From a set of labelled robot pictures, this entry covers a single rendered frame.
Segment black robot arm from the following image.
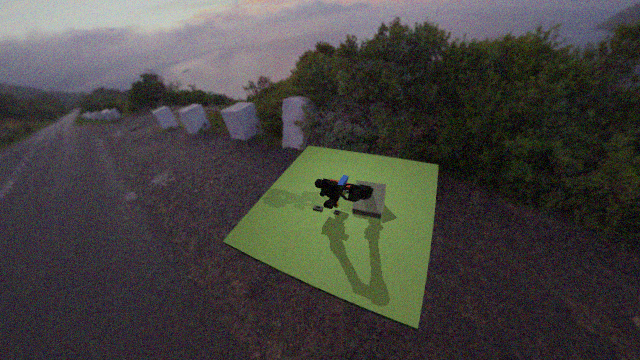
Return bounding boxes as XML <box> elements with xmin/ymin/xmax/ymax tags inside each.
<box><xmin>315</xmin><ymin>179</ymin><xmax>373</xmax><ymax>202</ymax></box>

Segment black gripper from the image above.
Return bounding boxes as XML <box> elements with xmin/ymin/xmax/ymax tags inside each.
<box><xmin>323</xmin><ymin>192</ymin><xmax>340</xmax><ymax>209</ymax></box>

